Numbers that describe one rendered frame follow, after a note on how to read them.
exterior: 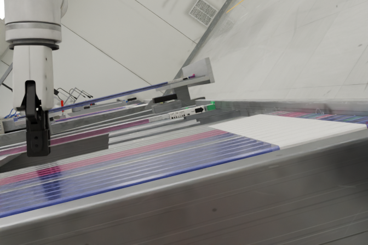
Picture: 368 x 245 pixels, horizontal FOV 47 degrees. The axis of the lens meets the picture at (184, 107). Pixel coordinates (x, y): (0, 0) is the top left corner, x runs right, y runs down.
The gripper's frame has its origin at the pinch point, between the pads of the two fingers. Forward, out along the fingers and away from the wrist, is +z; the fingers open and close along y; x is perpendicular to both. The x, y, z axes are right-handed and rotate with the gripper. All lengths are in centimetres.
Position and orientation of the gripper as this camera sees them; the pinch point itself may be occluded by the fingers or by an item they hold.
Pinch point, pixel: (38, 143)
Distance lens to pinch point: 71.4
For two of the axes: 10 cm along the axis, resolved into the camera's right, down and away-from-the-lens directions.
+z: 0.4, 10.0, 0.2
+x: 9.8, -0.4, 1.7
